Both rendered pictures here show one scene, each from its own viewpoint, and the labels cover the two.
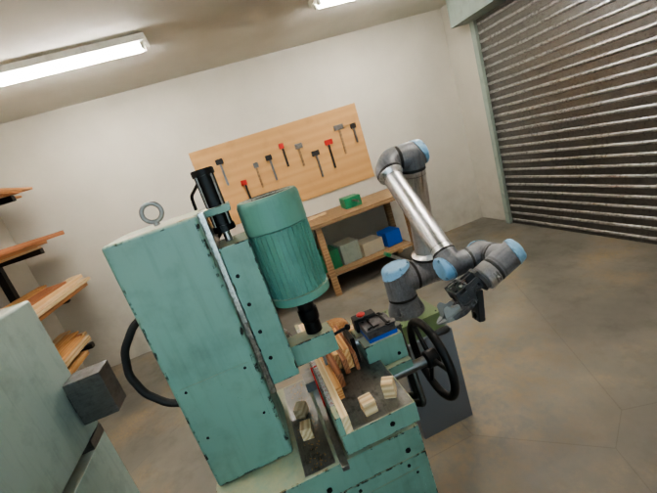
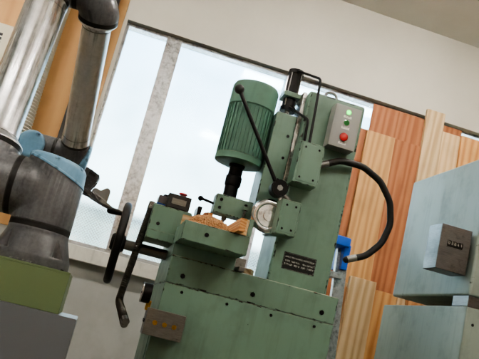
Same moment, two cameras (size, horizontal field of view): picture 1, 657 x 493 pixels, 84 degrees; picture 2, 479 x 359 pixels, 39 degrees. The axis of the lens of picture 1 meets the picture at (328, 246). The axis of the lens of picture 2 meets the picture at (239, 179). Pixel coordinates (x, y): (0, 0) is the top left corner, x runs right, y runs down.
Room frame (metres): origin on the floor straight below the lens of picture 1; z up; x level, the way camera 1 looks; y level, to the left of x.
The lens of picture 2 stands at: (3.41, 0.22, 0.60)
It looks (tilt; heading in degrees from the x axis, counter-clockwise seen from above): 13 degrees up; 182
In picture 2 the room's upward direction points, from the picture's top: 14 degrees clockwise
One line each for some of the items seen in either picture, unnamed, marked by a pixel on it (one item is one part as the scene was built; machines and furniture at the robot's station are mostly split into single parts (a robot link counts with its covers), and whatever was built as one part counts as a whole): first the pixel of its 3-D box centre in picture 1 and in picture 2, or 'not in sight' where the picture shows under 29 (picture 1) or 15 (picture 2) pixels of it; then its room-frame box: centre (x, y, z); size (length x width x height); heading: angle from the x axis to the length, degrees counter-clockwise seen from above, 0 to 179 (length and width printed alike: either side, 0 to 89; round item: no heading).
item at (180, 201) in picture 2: (372, 323); (172, 202); (1.11, -0.06, 0.99); 0.13 x 0.11 x 0.06; 11
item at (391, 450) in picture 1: (309, 430); (240, 290); (1.00, 0.24, 0.76); 0.57 x 0.45 x 0.09; 101
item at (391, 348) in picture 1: (378, 342); (167, 223); (1.10, -0.06, 0.91); 0.15 x 0.14 x 0.09; 11
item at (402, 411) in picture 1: (359, 364); (188, 241); (1.09, 0.02, 0.87); 0.61 x 0.30 x 0.06; 11
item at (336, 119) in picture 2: not in sight; (342, 129); (1.10, 0.46, 1.40); 0.10 x 0.06 x 0.16; 101
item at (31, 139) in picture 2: (482, 253); (35, 146); (1.26, -0.53, 1.04); 0.12 x 0.12 x 0.09; 9
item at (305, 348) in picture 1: (313, 345); (231, 210); (1.02, 0.14, 1.03); 0.14 x 0.07 x 0.09; 101
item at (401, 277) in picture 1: (399, 279); (47, 190); (1.75, -0.30, 0.83); 0.17 x 0.15 x 0.18; 99
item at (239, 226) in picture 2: (318, 350); (226, 233); (1.16, 0.15, 0.92); 0.54 x 0.02 x 0.04; 11
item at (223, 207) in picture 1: (211, 201); (293, 92); (0.99, 0.26, 1.53); 0.08 x 0.08 x 0.17; 11
